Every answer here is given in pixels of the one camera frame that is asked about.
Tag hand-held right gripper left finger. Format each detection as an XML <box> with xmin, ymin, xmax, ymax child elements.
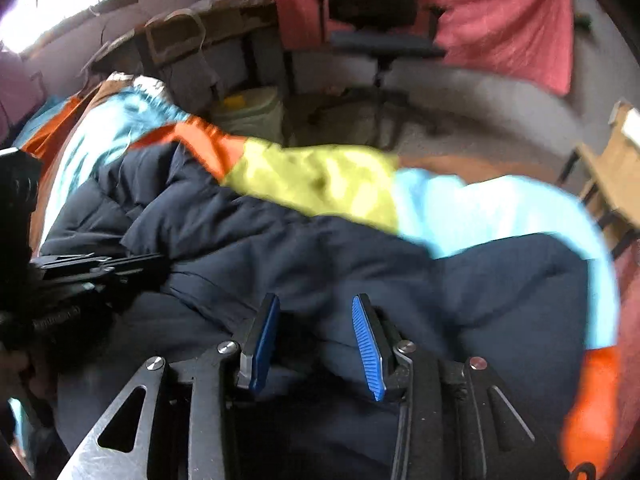
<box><xmin>57</xmin><ymin>292</ymin><xmax>281</xmax><ymax>480</ymax></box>

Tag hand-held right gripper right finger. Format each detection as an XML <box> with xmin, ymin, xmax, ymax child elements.
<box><xmin>351</xmin><ymin>294</ymin><xmax>571</xmax><ymax>480</ymax></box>

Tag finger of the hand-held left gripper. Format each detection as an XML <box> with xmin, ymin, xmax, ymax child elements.
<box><xmin>31</xmin><ymin>251</ymin><xmax>168</xmax><ymax>281</ymax></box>
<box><xmin>42</xmin><ymin>272</ymin><xmax>166</xmax><ymax>313</ymax></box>

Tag dark navy padded jacket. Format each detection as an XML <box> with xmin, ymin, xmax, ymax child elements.
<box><xmin>37</xmin><ymin>142</ymin><xmax>593</xmax><ymax>480</ymax></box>

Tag person's left hand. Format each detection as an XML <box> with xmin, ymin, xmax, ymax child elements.
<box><xmin>0</xmin><ymin>347</ymin><xmax>56</xmax><ymax>401</ymax></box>

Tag pink hanging cloth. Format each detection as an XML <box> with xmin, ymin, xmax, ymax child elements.
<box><xmin>0</xmin><ymin>50</ymin><xmax>46</xmax><ymax>131</ymax></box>

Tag colourful patchwork bedsheet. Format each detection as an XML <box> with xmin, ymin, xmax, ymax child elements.
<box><xmin>10</xmin><ymin>72</ymin><xmax>623</xmax><ymax>468</ymax></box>

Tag white plastic bucket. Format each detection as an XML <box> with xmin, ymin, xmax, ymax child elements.
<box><xmin>210</xmin><ymin>85</ymin><xmax>285</xmax><ymax>146</ymax></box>

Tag cluttered wooden desk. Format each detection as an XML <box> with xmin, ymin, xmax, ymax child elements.
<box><xmin>82</xmin><ymin>0</ymin><xmax>296</xmax><ymax>111</ymax></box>

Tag wooden chair with black frame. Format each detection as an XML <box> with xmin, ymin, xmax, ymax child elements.
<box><xmin>555</xmin><ymin>100</ymin><xmax>640</xmax><ymax>261</ymax></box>

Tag red checked wall cloth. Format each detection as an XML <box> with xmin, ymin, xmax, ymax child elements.
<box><xmin>255</xmin><ymin>0</ymin><xmax>576</xmax><ymax>96</ymax></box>

